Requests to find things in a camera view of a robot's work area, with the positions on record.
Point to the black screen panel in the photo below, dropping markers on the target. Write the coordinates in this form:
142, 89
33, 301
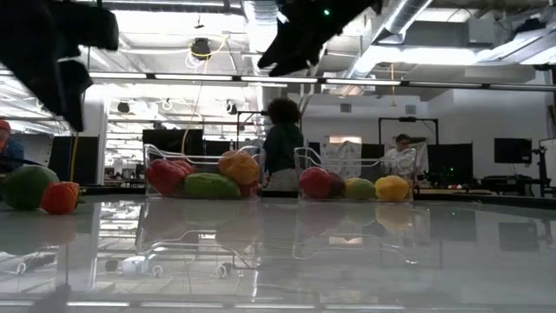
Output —
171, 140
449, 161

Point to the green avocado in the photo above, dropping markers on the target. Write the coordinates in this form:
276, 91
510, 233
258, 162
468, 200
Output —
359, 188

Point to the red bell pepper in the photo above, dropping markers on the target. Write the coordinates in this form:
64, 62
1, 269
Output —
165, 176
249, 190

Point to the dark red plum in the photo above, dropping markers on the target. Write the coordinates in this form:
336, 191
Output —
337, 182

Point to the yellow lemon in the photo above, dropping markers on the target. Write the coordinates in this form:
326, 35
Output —
392, 188

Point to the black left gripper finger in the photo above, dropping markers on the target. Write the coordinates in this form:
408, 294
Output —
74, 87

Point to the person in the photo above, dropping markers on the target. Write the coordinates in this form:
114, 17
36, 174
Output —
401, 150
8, 150
282, 143

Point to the small red cherry tomato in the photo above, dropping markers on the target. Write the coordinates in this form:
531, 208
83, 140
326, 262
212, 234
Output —
61, 197

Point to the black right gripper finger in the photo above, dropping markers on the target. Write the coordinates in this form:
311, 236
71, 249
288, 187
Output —
280, 45
302, 56

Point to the clear plastic basket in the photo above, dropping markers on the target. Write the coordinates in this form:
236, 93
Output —
356, 161
204, 158

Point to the silver ceiling duct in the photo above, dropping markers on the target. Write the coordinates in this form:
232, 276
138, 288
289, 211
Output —
399, 17

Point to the black monitor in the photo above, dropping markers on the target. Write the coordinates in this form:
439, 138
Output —
512, 150

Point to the green pepper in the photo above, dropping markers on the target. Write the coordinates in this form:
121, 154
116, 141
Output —
209, 185

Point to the green lime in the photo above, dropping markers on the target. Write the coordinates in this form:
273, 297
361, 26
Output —
26, 187

